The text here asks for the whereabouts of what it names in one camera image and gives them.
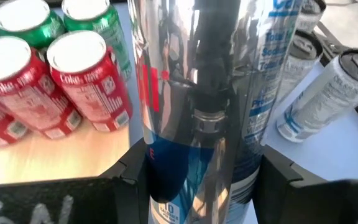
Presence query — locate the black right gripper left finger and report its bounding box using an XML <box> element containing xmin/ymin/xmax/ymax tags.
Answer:
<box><xmin>0</xmin><ymin>138</ymin><xmax>151</xmax><ymax>224</ymax></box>

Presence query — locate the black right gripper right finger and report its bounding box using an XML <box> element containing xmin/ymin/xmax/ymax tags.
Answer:
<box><xmin>253</xmin><ymin>146</ymin><xmax>358</xmax><ymax>224</ymax></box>

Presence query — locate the blue silver Red Bull can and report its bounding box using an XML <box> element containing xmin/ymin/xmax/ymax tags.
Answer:
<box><xmin>127</xmin><ymin>0</ymin><xmax>306</xmax><ymax>224</ymax></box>

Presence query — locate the green Sprite soda can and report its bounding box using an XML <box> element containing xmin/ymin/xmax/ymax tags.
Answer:
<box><xmin>61</xmin><ymin>0</ymin><xmax>132</xmax><ymax>82</ymax></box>
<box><xmin>0</xmin><ymin>0</ymin><xmax>67</xmax><ymax>49</ymax></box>

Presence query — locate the wooden shelf black metal frame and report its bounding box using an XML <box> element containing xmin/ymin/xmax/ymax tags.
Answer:
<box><xmin>0</xmin><ymin>116</ymin><xmax>132</xmax><ymax>188</ymax></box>

